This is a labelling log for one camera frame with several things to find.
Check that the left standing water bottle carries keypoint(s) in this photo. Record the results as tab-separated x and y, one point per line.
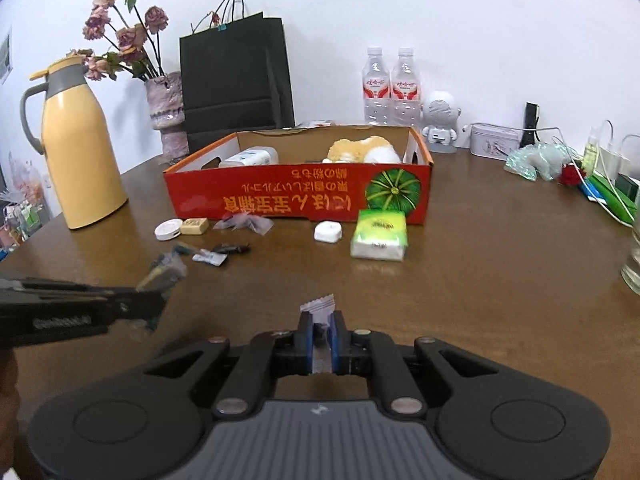
376	88

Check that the white square earbud case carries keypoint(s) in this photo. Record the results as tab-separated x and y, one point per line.
329	232

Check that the white wet wipes canister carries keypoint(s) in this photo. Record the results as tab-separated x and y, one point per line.
254	156

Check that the small beige box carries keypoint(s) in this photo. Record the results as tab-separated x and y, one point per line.
194	226

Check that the white astronaut speaker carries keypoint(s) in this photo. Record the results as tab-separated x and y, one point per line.
440	116

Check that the standing water bottle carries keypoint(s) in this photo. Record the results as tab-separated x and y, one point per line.
376	88
406	90

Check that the white yellow plush toy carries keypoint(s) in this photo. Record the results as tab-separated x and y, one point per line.
371	150

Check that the dried pink rose bouquet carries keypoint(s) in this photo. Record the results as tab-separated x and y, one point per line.
133	39

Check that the red orange cardboard box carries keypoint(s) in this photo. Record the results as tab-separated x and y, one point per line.
301	185

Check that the red small object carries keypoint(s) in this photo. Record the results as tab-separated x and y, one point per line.
571	175

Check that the iridescent cellophane wrap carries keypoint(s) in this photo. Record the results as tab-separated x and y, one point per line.
542	160

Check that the green tissue pack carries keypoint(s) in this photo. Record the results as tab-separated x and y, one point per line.
380	235

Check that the round white case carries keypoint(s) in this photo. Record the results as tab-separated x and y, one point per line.
168	230

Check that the glass jar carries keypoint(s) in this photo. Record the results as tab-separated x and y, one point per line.
630	270

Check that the green flat pack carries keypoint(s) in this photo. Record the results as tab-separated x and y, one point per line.
618	204

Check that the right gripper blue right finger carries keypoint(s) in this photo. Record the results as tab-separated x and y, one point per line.
339	341

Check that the lying water bottle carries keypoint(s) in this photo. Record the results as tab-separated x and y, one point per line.
316	124

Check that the white oval tin box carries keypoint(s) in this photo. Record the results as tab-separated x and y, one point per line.
492	141

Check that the pink textured vase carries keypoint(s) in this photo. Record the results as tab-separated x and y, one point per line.
166	109

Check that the person's left hand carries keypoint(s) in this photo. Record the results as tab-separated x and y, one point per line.
9	407

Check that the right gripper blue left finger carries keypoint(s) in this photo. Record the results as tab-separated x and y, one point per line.
304	344

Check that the small white packet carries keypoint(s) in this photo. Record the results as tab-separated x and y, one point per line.
210	258

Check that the white charger block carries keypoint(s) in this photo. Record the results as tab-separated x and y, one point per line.
611	164

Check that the yellow thermos jug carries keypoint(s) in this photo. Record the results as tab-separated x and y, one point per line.
75	143

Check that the right standing water bottle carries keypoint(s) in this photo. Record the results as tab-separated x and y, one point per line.
406	90

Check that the black hair clip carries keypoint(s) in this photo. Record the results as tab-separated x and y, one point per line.
230	249

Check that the clear plastic wrapper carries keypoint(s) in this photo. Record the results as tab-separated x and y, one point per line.
244	220

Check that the black paper shopping bag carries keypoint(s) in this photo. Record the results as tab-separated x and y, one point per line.
235	75

